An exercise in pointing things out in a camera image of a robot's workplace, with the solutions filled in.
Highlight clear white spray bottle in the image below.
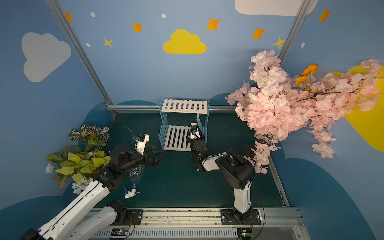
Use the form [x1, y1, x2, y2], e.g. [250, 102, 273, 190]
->
[123, 164, 145, 200]

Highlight blue white slatted shelf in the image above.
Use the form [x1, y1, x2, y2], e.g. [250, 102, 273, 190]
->
[159, 99, 210, 152]

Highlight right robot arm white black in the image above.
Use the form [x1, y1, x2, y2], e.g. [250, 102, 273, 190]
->
[187, 136, 256, 222]

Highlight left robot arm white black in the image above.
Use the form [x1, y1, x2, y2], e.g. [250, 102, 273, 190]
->
[21, 145, 165, 240]

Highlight brown tree pot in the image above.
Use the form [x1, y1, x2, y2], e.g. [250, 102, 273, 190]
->
[243, 144, 255, 162]

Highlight green yellow potted plant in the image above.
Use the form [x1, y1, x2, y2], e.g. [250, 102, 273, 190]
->
[46, 124, 111, 195]

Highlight left circuit board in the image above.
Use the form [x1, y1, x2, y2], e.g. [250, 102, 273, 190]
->
[110, 229, 130, 238]

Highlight circuit board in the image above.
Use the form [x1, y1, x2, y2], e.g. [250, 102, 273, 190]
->
[110, 229, 130, 238]
[237, 228, 253, 240]

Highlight pink cherry blossom tree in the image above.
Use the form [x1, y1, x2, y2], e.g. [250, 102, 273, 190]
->
[226, 51, 382, 174]

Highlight right circuit board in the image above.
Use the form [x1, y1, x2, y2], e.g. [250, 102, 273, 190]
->
[237, 228, 253, 240]

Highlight orange artificial flowers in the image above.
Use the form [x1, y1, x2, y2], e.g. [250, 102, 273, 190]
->
[295, 64, 319, 92]

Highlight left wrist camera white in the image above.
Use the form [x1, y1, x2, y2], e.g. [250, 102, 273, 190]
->
[135, 134, 150, 155]

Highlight aluminium frame back bar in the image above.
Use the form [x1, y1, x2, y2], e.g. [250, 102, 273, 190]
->
[106, 105, 236, 113]

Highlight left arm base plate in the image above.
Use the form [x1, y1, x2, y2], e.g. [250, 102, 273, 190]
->
[112, 209, 143, 226]

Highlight aluminium rail front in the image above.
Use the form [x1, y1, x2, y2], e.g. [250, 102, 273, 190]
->
[68, 206, 311, 240]

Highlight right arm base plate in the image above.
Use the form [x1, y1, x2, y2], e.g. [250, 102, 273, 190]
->
[220, 208, 263, 226]

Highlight aluminium frame left post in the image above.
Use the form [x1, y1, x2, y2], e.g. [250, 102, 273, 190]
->
[46, 0, 113, 107]

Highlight aluminium frame post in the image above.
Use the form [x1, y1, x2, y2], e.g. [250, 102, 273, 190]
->
[279, 0, 312, 66]
[46, 0, 113, 107]

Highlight aluminium frame right post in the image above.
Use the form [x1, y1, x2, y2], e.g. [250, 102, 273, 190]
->
[279, 0, 312, 66]

